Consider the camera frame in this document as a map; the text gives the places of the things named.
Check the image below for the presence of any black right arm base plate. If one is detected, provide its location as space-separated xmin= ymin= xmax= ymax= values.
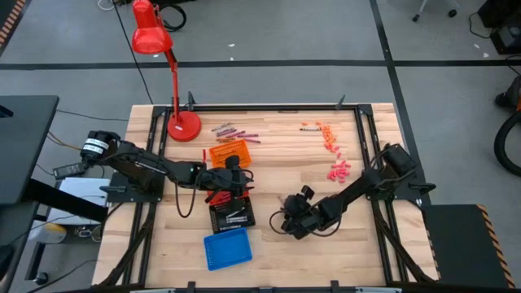
xmin=361 ymin=168 xmax=436 ymax=201

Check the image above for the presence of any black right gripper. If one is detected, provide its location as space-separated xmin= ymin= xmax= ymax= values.
xmin=278 ymin=194 xmax=326 ymax=241

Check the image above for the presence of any black power adapter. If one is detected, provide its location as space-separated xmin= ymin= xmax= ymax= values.
xmin=52 ymin=161 xmax=89 ymax=180

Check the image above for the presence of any red plastic basket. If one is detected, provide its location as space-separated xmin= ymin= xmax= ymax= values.
xmin=207 ymin=189 xmax=250 ymax=207

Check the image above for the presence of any white box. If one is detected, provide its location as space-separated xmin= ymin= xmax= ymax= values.
xmin=59 ymin=177 xmax=111 ymax=225

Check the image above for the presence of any black desk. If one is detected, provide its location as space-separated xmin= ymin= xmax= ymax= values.
xmin=0 ymin=95 xmax=110 ymax=224

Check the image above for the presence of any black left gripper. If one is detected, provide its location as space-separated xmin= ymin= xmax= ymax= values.
xmin=203 ymin=166 xmax=256 ymax=204

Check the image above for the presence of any black vacuum cleaner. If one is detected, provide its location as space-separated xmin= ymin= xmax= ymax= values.
xmin=495 ymin=75 xmax=521 ymax=111

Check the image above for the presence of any orange plastic basket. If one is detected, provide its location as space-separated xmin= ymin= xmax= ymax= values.
xmin=208 ymin=139 xmax=252 ymax=169

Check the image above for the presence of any black hazard-striped platform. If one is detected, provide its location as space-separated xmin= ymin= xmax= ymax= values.
xmin=422 ymin=203 xmax=516 ymax=289

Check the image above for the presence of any black lamp cable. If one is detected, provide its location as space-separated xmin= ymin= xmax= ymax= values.
xmin=112 ymin=0 xmax=155 ymax=105

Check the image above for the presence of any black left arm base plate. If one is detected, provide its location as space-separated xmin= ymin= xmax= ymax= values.
xmin=99 ymin=170 xmax=166 ymax=204

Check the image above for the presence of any pale yellow container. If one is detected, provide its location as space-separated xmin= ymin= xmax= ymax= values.
xmin=28 ymin=222 xmax=68 ymax=244

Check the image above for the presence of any blue plastic basket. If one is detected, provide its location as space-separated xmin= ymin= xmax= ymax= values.
xmin=203 ymin=226 xmax=253 ymax=272

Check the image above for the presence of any hazard-striped floor mat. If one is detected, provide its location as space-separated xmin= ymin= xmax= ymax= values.
xmin=0 ymin=0 xmax=28 ymax=46

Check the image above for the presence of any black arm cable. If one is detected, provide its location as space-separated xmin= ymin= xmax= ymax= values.
xmin=174 ymin=178 xmax=204 ymax=219
xmin=268 ymin=209 xmax=344 ymax=238

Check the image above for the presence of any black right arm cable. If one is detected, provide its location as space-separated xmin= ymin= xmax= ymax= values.
xmin=268 ymin=209 xmax=344 ymax=238

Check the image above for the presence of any red desk lamp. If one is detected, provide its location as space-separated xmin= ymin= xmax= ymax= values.
xmin=130 ymin=0 xmax=203 ymax=142

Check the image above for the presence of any black plastic basket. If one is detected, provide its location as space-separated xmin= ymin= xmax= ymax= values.
xmin=208 ymin=199 xmax=256 ymax=234

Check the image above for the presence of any black hose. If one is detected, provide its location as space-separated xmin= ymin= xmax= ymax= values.
xmin=493 ymin=113 xmax=521 ymax=178

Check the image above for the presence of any office chair base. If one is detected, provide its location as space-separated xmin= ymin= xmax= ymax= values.
xmin=411 ymin=0 xmax=461 ymax=24

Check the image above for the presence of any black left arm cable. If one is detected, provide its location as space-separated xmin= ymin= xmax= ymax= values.
xmin=174 ymin=178 xmax=204 ymax=219

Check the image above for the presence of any black equipment case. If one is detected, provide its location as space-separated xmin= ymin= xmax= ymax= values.
xmin=478 ymin=0 xmax=521 ymax=56

